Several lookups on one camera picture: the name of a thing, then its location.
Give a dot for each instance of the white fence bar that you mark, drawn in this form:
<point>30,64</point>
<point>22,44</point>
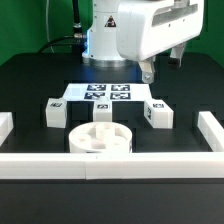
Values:
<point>6,125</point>
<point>211,130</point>
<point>100,166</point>

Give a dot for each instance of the white round stool seat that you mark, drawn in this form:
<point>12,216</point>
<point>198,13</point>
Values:
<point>100,137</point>

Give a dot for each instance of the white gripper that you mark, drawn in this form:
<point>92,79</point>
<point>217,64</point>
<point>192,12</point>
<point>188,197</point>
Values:
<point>146,28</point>

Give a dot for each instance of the white left fence bar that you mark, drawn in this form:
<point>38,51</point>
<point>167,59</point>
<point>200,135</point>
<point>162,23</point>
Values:
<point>6,125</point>

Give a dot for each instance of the white front fence bar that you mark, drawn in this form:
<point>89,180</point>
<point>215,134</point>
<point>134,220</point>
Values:
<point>100,166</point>

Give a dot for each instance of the white right fence bar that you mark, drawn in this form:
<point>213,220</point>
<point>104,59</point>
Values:
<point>211,130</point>

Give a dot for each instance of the white marker sheet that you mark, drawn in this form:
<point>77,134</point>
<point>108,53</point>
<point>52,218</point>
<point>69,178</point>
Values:
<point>112,92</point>

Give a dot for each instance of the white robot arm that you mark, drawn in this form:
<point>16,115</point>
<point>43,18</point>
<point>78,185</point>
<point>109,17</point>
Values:
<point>101,36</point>

